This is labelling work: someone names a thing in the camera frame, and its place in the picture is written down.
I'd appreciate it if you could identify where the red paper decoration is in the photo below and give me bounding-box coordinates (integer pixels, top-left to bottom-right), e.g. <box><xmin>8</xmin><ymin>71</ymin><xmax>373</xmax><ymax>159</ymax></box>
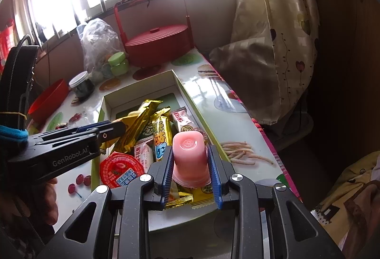
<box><xmin>0</xmin><ymin>20</ymin><xmax>15</xmax><ymax>72</ymax></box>

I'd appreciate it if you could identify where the dark jar with white lid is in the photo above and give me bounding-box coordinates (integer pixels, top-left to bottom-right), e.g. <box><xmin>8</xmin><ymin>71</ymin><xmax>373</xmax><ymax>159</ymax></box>
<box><xmin>69</xmin><ymin>71</ymin><xmax>95</xmax><ymax>99</ymax></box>

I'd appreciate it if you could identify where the cream printed curtain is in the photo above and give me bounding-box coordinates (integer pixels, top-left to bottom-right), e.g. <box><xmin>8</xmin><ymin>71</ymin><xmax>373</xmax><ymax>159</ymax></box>
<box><xmin>209</xmin><ymin>0</ymin><xmax>319</xmax><ymax>126</ymax></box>

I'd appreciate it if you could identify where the yellow printed blanket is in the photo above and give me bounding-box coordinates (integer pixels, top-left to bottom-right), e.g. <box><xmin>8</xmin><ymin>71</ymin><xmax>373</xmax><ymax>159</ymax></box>
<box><xmin>310</xmin><ymin>151</ymin><xmax>380</xmax><ymax>248</ymax></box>

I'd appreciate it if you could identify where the pink jelly cup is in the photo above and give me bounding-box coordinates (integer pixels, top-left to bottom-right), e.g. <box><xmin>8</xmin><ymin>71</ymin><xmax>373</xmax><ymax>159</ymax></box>
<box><xmin>171</xmin><ymin>132</ymin><xmax>212</xmax><ymax>188</ymax></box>

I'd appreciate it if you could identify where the pink white snack packet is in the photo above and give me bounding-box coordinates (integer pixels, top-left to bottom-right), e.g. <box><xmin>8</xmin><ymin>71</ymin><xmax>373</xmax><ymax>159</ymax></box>
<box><xmin>133</xmin><ymin>142</ymin><xmax>155</xmax><ymax>174</ymax></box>
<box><xmin>171</xmin><ymin>109</ymin><xmax>205</xmax><ymax>138</ymax></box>

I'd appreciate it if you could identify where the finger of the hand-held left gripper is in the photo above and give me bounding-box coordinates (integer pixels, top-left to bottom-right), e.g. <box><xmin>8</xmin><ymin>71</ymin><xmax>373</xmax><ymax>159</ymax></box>
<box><xmin>28</xmin><ymin>119</ymin><xmax>128</xmax><ymax>149</ymax></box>
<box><xmin>38</xmin><ymin>120</ymin><xmax>112</xmax><ymax>141</ymax></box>

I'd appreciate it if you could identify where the gold colourful printed snack packet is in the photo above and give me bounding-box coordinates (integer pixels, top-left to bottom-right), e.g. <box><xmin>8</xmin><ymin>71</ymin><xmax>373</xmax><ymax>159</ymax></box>
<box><xmin>139</xmin><ymin>108</ymin><xmax>173</xmax><ymax>163</ymax></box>

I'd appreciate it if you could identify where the green cream jar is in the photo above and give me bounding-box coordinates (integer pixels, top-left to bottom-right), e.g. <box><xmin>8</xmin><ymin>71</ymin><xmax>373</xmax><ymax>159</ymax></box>
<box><xmin>107</xmin><ymin>52</ymin><xmax>129</xmax><ymax>75</ymax></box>

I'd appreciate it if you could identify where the green white cardboard box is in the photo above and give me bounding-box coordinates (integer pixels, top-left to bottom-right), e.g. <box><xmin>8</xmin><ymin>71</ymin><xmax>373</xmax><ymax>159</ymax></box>
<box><xmin>90</xmin><ymin>70</ymin><xmax>238</xmax><ymax>233</ymax></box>

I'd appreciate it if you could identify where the gold foil snack bar packet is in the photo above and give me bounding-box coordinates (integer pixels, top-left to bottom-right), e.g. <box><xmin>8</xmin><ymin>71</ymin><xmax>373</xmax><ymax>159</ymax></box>
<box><xmin>113</xmin><ymin>99</ymin><xmax>164</xmax><ymax>154</ymax></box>

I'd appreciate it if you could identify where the blue knit cloth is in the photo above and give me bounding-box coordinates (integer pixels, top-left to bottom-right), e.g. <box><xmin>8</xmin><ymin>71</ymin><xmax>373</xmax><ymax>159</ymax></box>
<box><xmin>0</xmin><ymin>125</ymin><xmax>29</xmax><ymax>144</ymax></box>

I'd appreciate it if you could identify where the red lid jelly cup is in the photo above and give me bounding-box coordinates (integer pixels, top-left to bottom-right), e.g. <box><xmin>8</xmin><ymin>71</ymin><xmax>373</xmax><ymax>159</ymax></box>
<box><xmin>100</xmin><ymin>151</ymin><xmax>145</xmax><ymax>188</ymax></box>

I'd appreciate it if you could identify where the dark patterned clothing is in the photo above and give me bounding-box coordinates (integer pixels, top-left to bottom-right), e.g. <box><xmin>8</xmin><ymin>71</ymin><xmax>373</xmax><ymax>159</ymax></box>
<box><xmin>0</xmin><ymin>217</ymin><xmax>54</xmax><ymax>259</ymax></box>

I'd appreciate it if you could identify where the red oval tray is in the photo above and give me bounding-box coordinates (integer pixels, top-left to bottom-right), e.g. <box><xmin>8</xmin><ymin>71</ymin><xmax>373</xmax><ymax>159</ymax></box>
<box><xmin>27</xmin><ymin>79</ymin><xmax>70</xmax><ymax>124</ymax></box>

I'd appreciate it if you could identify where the person's left hand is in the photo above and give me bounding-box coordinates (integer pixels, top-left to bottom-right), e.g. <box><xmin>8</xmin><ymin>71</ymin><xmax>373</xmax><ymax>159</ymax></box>
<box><xmin>0</xmin><ymin>177</ymin><xmax>59</xmax><ymax>227</ymax></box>

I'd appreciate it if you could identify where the clear plastic bag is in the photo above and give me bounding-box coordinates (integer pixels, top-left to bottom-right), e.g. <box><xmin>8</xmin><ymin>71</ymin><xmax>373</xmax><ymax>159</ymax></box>
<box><xmin>78</xmin><ymin>18</ymin><xmax>125</xmax><ymax>81</ymax></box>

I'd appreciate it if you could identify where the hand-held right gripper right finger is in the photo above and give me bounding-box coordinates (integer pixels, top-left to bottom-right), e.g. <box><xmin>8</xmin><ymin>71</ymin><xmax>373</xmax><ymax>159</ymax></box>
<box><xmin>207</xmin><ymin>144</ymin><xmax>345</xmax><ymax>259</ymax></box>

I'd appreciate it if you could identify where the red lidded basket with handle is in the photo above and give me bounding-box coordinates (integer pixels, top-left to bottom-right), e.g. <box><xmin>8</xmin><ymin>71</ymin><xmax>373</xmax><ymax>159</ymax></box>
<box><xmin>114</xmin><ymin>0</ymin><xmax>195</xmax><ymax>68</ymax></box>

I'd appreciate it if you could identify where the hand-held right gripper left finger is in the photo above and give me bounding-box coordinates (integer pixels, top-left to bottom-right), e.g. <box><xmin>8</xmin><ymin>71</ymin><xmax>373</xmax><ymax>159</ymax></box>
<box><xmin>38</xmin><ymin>146</ymin><xmax>175</xmax><ymax>259</ymax></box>

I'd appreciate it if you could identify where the gold orange snack packet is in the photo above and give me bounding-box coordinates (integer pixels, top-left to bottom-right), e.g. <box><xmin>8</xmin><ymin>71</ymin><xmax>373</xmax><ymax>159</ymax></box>
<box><xmin>165</xmin><ymin>183</ymin><xmax>218</xmax><ymax>210</ymax></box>

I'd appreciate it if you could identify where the yellow rubber band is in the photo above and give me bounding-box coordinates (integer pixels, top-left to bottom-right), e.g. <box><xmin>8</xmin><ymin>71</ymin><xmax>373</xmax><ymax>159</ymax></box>
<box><xmin>0</xmin><ymin>111</ymin><xmax>28</xmax><ymax>121</ymax></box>

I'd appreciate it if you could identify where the brown wooden cabinet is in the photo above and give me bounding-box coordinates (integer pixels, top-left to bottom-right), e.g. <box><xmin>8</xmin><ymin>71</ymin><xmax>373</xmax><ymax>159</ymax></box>
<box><xmin>306</xmin><ymin>0</ymin><xmax>380</xmax><ymax>159</ymax></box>

